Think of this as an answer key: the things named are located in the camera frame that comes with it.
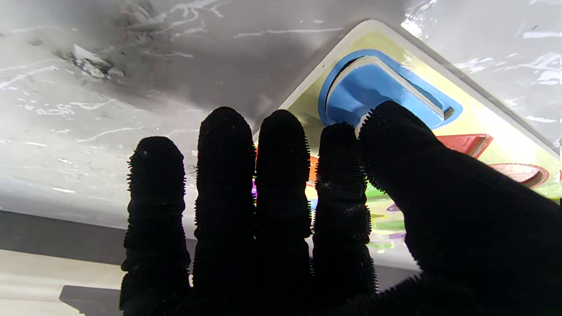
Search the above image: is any wooden shape puzzle board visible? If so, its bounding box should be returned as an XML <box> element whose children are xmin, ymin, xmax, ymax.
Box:
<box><xmin>254</xmin><ymin>19</ymin><xmax>562</xmax><ymax>269</ymax></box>

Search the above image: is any light wooden shelf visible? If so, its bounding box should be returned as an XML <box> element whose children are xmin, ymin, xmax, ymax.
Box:
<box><xmin>0</xmin><ymin>249</ymin><xmax>128</xmax><ymax>316</ymax></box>

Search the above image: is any blue semicircle puzzle piece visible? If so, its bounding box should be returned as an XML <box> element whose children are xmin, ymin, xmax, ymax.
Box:
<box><xmin>326</xmin><ymin>55</ymin><xmax>446</xmax><ymax>130</ymax></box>

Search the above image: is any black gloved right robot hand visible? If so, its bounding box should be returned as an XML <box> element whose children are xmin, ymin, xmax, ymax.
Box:
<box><xmin>119</xmin><ymin>100</ymin><xmax>562</xmax><ymax>316</ymax></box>

